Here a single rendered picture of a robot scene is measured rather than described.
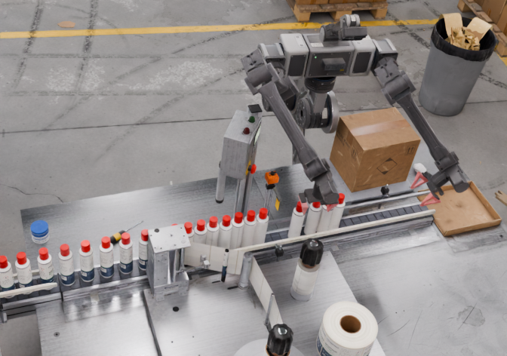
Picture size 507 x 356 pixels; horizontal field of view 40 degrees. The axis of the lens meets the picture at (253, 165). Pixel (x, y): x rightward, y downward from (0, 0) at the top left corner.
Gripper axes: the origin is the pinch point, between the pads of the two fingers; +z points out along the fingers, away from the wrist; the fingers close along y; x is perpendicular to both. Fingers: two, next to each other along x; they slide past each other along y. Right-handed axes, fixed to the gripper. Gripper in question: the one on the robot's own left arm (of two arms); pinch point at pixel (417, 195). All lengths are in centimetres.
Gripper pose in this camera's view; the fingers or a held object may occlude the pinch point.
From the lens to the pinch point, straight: 292.7
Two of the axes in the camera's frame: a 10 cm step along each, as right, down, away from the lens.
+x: 6.7, 3.8, 6.3
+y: 2.4, 7.0, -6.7
